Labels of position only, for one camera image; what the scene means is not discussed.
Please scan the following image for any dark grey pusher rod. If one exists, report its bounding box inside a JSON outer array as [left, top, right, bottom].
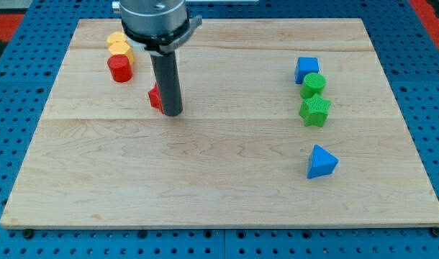
[[151, 52, 183, 117]]

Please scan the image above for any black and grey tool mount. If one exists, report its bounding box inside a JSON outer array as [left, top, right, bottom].
[[122, 15, 202, 56]]

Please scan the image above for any red star block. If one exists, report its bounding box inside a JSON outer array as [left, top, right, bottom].
[[148, 83, 164, 114]]

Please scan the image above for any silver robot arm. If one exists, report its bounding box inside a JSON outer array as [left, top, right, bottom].
[[112, 0, 202, 117]]

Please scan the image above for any green star block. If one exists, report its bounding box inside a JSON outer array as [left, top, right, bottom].
[[299, 94, 332, 127]]

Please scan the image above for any yellow hexagon block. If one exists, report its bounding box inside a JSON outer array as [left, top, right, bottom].
[[108, 42, 134, 65]]

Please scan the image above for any yellow rear block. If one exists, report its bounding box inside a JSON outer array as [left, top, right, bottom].
[[107, 31, 127, 46]]

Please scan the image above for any red cylinder block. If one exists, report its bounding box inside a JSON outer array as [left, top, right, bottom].
[[107, 54, 133, 83]]

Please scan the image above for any light wooden board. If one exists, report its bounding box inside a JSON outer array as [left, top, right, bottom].
[[0, 19, 439, 230]]

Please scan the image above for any blue cube block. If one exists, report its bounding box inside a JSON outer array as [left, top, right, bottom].
[[294, 57, 319, 84]]

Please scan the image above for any green cylinder block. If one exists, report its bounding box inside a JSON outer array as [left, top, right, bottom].
[[300, 73, 326, 99]]

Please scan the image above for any blue triangle block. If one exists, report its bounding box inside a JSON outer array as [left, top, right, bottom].
[[307, 145, 339, 179]]

